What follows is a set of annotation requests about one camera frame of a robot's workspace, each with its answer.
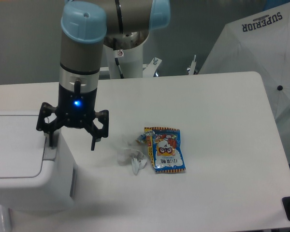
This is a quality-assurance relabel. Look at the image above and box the small torn blue wrapper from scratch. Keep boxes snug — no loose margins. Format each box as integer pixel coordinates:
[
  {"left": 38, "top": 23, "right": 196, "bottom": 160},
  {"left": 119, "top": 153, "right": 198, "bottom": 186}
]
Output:
[{"left": 135, "top": 133, "right": 147, "bottom": 145}]

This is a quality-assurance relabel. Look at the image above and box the blue cartoon snack bag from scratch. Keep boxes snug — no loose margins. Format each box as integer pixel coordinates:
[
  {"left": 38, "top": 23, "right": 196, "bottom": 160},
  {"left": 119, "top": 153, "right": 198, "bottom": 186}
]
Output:
[{"left": 144, "top": 127, "right": 186, "bottom": 174}]

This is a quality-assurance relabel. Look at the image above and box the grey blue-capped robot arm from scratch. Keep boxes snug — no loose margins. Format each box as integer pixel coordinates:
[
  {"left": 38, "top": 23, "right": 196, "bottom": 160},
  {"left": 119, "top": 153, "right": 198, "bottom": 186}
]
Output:
[{"left": 36, "top": 0, "right": 171, "bottom": 147}]

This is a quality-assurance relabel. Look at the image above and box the white Superior umbrella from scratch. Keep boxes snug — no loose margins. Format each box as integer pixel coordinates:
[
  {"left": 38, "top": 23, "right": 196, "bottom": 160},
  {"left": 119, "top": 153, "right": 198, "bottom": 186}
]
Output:
[{"left": 200, "top": 2, "right": 290, "bottom": 117}]

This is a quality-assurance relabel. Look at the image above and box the white push-lid trash can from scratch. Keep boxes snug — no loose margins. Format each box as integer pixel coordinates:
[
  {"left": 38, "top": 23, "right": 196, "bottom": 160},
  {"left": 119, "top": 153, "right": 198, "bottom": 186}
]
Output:
[{"left": 0, "top": 111, "right": 77, "bottom": 211}]

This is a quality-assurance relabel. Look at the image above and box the crumpled white paper wrapper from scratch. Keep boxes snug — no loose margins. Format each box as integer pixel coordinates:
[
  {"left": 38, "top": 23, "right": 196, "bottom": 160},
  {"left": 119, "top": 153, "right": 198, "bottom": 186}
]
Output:
[{"left": 116, "top": 135, "right": 148, "bottom": 175}]

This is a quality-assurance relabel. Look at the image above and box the white metal base bracket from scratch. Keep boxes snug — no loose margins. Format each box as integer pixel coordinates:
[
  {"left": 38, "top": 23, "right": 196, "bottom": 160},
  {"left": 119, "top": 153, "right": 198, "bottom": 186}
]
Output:
[{"left": 99, "top": 58, "right": 162, "bottom": 80}]

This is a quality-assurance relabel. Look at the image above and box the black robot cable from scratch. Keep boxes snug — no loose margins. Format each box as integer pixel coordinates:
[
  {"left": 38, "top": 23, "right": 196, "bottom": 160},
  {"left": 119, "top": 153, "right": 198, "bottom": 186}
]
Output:
[{"left": 112, "top": 38, "right": 125, "bottom": 79}]

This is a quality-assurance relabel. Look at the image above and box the silver clamp bracket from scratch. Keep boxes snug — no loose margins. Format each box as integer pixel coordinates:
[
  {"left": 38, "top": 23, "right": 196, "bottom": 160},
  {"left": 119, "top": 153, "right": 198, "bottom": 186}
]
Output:
[{"left": 187, "top": 55, "right": 198, "bottom": 75}]

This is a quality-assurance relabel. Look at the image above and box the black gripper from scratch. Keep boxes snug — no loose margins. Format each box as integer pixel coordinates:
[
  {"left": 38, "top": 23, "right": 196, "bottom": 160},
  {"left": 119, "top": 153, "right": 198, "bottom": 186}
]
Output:
[{"left": 36, "top": 85, "right": 109, "bottom": 151}]

